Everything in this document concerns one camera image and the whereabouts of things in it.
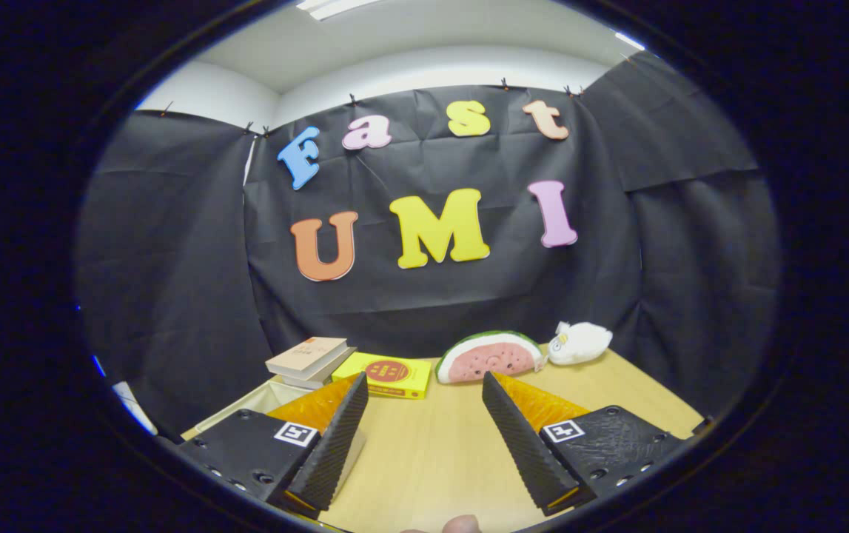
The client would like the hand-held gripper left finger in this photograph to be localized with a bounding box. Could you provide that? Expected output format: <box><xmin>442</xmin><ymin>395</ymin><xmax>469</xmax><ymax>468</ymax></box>
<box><xmin>176</xmin><ymin>372</ymin><xmax>369</xmax><ymax>517</ymax></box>

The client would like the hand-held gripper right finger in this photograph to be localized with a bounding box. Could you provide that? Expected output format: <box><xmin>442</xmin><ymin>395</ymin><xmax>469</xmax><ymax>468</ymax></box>
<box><xmin>482</xmin><ymin>372</ymin><xmax>688</xmax><ymax>517</ymax></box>

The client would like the cream fabric storage box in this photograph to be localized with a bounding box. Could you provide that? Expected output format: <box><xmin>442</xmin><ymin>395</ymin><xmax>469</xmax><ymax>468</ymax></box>
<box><xmin>181</xmin><ymin>379</ymin><xmax>367</xmax><ymax>497</ymax></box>

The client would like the grey book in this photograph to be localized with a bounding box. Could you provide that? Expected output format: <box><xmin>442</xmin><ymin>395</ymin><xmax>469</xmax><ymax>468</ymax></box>
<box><xmin>280</xmin><ymin>346</ymin><xmax>358</xmax><ymax>389</ymax></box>

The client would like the yellow book with red label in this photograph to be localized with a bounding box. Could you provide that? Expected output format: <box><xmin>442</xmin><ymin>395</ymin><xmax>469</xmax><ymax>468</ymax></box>
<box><xmin>332</xmin><ymin>352</ymin><xmax>433</xmax><ymax>400</ymax></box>

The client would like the watermelon plush toy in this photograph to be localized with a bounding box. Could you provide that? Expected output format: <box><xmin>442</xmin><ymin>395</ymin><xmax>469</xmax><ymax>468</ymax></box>
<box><xmin>435</xmin><ymin>330</ymin><xmax>545</xmax><ymax>384</ymax></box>

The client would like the beige cover book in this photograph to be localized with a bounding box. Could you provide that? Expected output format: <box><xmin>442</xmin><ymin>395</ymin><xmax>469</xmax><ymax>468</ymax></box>
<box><xmin>266</xmin><ymin>337</ymin><xmax>349</xmax><ymax>380</ymax></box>

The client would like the white plush toy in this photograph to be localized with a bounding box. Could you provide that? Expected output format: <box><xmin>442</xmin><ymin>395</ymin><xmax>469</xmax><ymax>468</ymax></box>
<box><xmin>547</xmin><ymin>321</ymin><xmax>614</xmax><ymax>366</ymax></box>

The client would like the black backdrop cloth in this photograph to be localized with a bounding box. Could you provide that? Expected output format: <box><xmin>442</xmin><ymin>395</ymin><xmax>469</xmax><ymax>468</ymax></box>
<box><xmin>76</xmin><ymin>52</ymin><xmax>780</xmax><ymax>438</ymax></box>

